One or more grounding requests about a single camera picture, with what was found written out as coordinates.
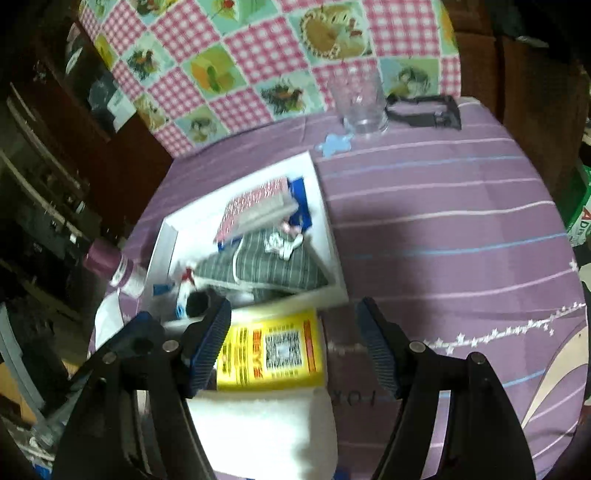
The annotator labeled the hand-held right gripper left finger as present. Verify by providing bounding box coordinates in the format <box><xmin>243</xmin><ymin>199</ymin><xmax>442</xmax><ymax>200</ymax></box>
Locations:
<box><xmin>53</xmin><ymin>295</ymin><xmax>234</xmax><ymax>480</ymax></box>

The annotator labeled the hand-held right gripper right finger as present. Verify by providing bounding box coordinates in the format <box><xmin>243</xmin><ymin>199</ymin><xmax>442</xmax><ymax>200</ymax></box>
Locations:
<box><xmin>355</xmin><ymin>295</ymin><xmax>536</xmax><ymax>480</ymax></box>

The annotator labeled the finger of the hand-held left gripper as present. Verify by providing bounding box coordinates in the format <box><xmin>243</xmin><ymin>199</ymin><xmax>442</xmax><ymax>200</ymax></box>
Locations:
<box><xmin>113</xmin><ymin>310</ymin><xmax>168</xmax><ymax>357</ymax></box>

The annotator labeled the white paper towel roll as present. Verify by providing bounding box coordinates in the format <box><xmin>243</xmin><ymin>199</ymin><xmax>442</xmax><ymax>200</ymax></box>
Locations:
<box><xmin>185</xmin><ymin>385</ymin><xmax>340</xmax><ymax>480</ymax></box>

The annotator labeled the white cardboard box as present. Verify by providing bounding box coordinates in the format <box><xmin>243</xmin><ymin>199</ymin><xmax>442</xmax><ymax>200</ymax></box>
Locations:
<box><xmin>147</xmin><ymin>150</ymin><xmax>350</xmax><ymax>394</ymax></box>

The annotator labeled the pink glitter scouring pad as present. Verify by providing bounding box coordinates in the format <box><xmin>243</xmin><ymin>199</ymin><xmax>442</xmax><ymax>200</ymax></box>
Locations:
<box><xmin>213</xmin><ymin>176</ymin><xmax>297</xmax><ymax>244</ymax></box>

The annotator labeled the white red plush toy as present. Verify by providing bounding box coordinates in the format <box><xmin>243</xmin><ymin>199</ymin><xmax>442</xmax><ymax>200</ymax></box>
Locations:
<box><xmin>174</xmin><ymin>267</ymin><xmax>214</xmax><ymax>320</ymax></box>

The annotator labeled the purple label bottle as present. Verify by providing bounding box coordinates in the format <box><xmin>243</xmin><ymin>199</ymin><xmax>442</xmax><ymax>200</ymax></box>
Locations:
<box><xmin>84</xmin><ymin>240</ymin><xmax>147</xmax><ymax>297</ymax></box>

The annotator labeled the grey plaid cloth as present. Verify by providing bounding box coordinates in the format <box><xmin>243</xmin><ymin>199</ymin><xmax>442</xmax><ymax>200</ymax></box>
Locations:
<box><xmin>195</xmin><ymin>228</ymin><xmax>332</xmax><ymax>297</ymax></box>

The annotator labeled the small white bow toy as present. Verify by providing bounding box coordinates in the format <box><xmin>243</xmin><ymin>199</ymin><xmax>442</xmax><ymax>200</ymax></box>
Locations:
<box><xmin>264</xmin><ymin>232</ymin><xmax>306</xmax><ymax>260</ymax></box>

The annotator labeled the purple printed tablecloth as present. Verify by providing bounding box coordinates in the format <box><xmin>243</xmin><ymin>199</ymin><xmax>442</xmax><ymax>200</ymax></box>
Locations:
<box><xmin>88</xmin><ymin>96</ymin><xmax>590</xmax><ymax>480</ymax></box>

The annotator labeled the clear glass cup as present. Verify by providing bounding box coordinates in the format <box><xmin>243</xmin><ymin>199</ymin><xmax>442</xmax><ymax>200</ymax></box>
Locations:
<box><xmin>329</xmin><ymin>69</ymin><xmax>389</xmax><ymax>138</ymax></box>

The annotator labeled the green white carton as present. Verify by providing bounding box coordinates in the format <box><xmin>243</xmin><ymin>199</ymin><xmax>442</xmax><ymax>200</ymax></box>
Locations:
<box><xmin>564</xmin><ymin>164</ymin><xmax>591</xmax><ymax>248</ymax></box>

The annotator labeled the pink checked patchwork cloth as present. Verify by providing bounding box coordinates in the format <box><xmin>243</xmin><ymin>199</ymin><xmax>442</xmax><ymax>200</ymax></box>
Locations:
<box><xmin>76</xmin><ymin>0</ymin><xmax>461</xmax><ymax>158</ymax></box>

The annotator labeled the brown wooden cabinet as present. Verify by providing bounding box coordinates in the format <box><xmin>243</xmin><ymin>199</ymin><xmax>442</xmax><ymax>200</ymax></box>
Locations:
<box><xmin>445</xmin><ymin>0</ymin><xmax>591</xmax><ymax>190</ymax></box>

